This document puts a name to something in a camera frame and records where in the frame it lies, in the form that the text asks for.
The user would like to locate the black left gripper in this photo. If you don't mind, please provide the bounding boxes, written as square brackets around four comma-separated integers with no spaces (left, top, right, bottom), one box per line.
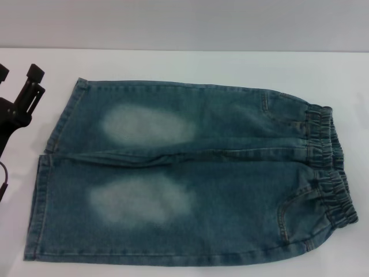
[0,63,47,157]

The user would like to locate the blue denim shorts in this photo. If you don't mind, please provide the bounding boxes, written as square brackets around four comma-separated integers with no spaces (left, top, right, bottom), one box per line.
[22,77,360,259]

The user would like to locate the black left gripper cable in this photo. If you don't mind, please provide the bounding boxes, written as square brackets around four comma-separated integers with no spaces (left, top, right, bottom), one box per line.
[0,163,10,203]

